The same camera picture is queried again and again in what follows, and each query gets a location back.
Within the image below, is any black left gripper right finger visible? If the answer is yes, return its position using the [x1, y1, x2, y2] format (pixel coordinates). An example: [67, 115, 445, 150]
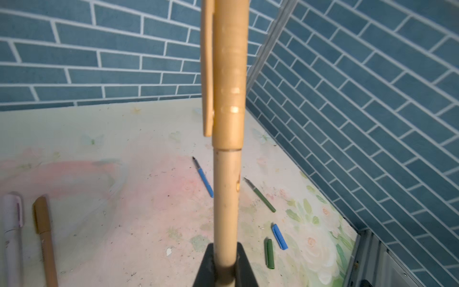
[235, 242, 259, 287]

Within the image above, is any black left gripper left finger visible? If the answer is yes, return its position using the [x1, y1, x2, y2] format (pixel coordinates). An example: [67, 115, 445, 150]
[193, 243, 215, 287]

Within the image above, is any tan pen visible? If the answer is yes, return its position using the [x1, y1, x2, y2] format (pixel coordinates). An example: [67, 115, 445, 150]
[213, 147, 242, 287]
[38, 231, 59, 287]

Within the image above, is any tan pen cap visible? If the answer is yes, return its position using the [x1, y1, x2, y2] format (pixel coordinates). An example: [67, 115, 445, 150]
[200, 1, 249, 150]
[32, 196, 51, 234]

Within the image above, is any white pink pen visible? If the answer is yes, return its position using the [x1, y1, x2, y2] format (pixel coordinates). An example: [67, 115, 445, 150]
[4, 228, 23, 287]

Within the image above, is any pink pen cap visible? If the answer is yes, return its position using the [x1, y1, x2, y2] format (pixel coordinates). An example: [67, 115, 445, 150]
[1, 193, 24, 233]

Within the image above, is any green pen cap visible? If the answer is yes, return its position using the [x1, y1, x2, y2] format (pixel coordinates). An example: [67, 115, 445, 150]
[264, 238, 275, 270]

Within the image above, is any blue pen cap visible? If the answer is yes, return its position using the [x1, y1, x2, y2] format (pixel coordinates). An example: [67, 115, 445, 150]
[271, 224, 288, 250]

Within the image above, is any green pen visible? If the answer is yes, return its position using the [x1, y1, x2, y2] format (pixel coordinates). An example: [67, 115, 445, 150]
[244, 178, 276, 213]

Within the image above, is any blue pen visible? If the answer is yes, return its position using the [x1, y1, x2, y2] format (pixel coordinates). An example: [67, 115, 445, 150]
[192, 157, 214, 198]

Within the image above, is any metal frame rail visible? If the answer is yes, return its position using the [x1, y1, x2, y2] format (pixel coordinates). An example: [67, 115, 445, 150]
[247, 1, 428, 285]

